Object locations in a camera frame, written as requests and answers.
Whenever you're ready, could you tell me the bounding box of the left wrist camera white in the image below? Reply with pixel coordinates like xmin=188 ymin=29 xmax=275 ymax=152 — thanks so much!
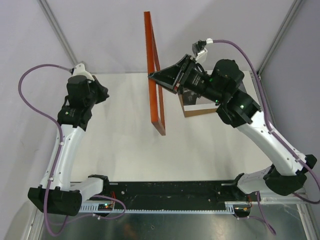
xmin=71 ymin=63 xmax=95 ymax=81

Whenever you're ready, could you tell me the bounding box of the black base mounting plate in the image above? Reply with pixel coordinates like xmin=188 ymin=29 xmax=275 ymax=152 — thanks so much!
xmin=100 ymin=180 xmax=257 ymax=207

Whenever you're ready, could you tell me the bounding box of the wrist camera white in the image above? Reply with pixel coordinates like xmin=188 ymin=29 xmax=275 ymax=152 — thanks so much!
xmin=192 ymin=38 xmax=213 ymax=64
xmin=71 ymin=63 xmax=95 ymax=81

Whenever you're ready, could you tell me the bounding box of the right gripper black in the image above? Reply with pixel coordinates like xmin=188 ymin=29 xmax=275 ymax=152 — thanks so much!
xmin=149 ymin=53 xmax=225 ymax=104

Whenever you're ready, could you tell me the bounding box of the purple cable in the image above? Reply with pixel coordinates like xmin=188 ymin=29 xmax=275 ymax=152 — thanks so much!
xmin=211 ymin=39 xmax=320 ymax=236
xmin=18 ymin=64 xmax=126 ymax=237

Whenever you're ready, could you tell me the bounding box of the aluminium corner post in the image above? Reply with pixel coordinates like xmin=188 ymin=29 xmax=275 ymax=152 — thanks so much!
xmin=37 ymin=0 xmax=78 ymax=65
xmin=256 ymin=0 xmax=305 ymax=75

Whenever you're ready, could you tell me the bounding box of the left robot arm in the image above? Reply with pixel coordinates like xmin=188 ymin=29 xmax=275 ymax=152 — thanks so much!
xmin=27 ymin=74 xmax=111 ymax=216

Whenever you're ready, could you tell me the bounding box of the aluminium rail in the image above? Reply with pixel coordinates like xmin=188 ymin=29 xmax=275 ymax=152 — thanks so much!
xmin=250 ymin=70 xmax=275 ymax=133
xmin=259 ymin=190 xmax=304 ymax=204

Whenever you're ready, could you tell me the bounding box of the right aluminium corner post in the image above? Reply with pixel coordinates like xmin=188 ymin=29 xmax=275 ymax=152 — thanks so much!
xmin=256 ymin=0 xmax=305 ymax=75

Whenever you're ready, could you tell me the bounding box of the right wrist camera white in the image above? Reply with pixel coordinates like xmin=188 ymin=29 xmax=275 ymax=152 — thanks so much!
xmin=192 ymin=38 xmax=213 ymax=64

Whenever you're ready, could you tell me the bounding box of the aluminium front rail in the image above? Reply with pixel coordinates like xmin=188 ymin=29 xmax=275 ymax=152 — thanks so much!
xmin=259 ymin=190 xmax=304 ymax=204

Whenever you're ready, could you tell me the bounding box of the aluminium right side rail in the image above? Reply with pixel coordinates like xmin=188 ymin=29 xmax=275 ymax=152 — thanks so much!
xmin=250 ymin=70 xmax=275 ymax=133

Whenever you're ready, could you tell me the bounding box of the grey slotted cable duct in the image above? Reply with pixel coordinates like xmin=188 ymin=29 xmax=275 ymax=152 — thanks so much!
xmin=79 ymin=201 xmax=235 ymax=215

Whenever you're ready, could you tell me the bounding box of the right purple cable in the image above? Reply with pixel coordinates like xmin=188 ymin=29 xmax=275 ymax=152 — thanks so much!
xmin=211 ymin=39 xmax=320 ymax=236

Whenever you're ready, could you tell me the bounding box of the brown frame backing board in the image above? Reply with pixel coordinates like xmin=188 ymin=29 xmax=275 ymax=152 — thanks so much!
xmin=178 ymin=94 xmax=217 ymax=118

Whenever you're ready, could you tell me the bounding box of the printed photo sheet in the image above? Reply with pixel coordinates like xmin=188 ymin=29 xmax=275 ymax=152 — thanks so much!
xmin=179 ymin=89 xmax=220 ymax=112

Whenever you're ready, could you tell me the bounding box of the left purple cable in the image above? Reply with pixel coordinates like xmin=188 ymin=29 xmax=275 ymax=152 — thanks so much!
xmin=18 ymin=64 xmax=126 ymax=237

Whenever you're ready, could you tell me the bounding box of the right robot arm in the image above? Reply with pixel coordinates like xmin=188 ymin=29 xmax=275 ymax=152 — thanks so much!
xmin=148 ymin=54 xmax=317 ymax=201

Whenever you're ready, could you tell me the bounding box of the left aluminium corner post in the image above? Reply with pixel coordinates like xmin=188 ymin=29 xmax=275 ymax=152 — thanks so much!
xmin=37 ymin=0 xmax=78 ymax=65

